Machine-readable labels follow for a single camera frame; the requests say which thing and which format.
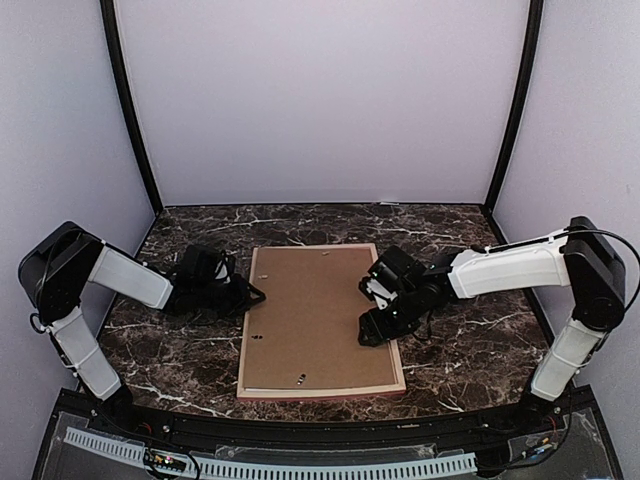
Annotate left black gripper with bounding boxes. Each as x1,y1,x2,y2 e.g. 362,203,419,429
195,274,264,319

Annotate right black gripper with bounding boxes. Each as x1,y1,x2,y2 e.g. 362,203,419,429
358,287,425,347

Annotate brown cardboard backing board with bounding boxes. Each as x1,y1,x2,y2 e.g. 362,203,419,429
244,247,399,389

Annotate pink wooden picture frame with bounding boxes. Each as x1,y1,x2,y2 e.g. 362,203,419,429
235,242,407,402

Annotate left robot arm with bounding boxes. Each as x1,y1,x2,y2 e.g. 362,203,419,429
17,221,266,436

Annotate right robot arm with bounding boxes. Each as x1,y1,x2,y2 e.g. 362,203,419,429
358,216,639,434

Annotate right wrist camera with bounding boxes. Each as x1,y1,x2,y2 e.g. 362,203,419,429
358,277,395,310

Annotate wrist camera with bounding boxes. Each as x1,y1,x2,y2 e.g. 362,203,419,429
358,277,395,310
214,251,236,283

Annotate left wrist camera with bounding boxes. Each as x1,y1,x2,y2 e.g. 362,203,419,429
214,251,236,283

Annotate black front rail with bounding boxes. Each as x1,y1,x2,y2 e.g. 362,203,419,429
59,394,576,454

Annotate white slotted cable duct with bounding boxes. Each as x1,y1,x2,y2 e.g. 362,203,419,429
63,427,477,479

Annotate left black corner post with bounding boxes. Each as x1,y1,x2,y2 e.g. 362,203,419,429
99,0,164,216

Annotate black corner post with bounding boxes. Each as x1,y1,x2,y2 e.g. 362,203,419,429
483,0,544,213
99,0,164,216

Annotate right black corner post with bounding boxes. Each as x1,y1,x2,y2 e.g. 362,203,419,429
483,0,544,213

